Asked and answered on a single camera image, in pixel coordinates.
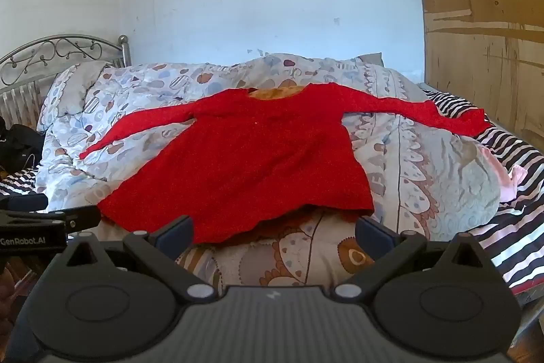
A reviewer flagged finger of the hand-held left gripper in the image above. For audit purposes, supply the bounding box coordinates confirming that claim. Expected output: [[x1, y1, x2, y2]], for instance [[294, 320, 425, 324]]
[[63, 205, 102, 229], [0, 194, 49, 212]]

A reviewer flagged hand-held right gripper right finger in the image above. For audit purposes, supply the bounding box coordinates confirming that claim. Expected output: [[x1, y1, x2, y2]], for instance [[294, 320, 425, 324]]
[[331, 217, 494, 301]]

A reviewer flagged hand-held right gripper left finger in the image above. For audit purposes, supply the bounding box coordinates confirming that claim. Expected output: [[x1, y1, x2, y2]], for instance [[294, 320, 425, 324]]
[[55, 215, 219, 302]]

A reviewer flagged red knit sweater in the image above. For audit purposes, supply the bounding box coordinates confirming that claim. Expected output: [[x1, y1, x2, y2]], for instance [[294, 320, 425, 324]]
[[79, 83, 491, 245]]

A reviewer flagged black bag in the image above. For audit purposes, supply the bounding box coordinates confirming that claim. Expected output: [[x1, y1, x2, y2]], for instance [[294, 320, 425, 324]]
[[0, 116, 47, 177]]

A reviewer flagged patterned white quilt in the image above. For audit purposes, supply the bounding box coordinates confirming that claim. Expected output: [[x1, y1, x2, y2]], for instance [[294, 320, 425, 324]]
[[34, 52, 503, 287]]

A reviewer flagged grey fuzzy cloth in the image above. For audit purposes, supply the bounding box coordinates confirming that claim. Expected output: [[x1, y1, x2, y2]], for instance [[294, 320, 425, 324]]
[[56, 62, 110, 117]]

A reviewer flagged metal scrollwork headboard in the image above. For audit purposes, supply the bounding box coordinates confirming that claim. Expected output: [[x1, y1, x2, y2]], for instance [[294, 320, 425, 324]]
[[0, 33, 133, 130]]

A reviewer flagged black white striped bed sheet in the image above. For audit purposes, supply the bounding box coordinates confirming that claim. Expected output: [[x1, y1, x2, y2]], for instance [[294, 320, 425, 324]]
[[0, 88, 544, 289]]

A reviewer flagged pink cloth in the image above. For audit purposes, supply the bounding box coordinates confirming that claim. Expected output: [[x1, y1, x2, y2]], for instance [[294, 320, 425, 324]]
[[478, 142, 528, 204]]

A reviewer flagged grey pillow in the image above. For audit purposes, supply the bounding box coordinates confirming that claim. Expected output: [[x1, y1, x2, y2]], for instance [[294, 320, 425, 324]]
[[355, 53, 385, 68]]

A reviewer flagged plywood board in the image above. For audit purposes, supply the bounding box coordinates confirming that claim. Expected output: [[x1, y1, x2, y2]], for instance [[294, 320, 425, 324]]
[[408, 0, 544, 160]]

